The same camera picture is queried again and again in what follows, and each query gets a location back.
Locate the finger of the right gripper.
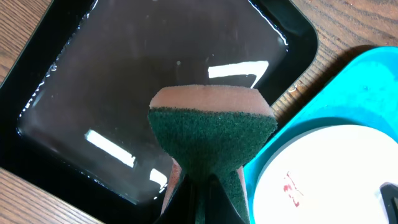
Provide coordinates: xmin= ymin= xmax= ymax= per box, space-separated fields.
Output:
xmin=380 ymin=182 xmax=398 ymax=224

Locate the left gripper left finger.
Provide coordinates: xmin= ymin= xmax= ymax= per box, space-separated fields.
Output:
xmin=154 ymin=175 xmax=197 ymax=224

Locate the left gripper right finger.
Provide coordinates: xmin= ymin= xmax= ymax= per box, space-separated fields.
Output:
xmin=205 ymin=174 xmax=244 ymax=224

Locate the white plate with sauce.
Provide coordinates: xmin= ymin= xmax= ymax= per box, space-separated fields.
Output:
xmin=252 ymin=125 xmax=397 ymax=223

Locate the green and pink sponge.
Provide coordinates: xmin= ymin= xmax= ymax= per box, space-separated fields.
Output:
xmin=148 ymin=85 xmax=277 ymax=223

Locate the teal plastic serving tray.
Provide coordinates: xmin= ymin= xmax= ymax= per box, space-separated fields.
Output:
xmin=244 ymin=47 xmax=397 ymax=223

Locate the black rectangular water tray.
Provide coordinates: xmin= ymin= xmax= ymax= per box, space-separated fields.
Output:
xmin=1 ymin=0 xmax=318 ymax=223

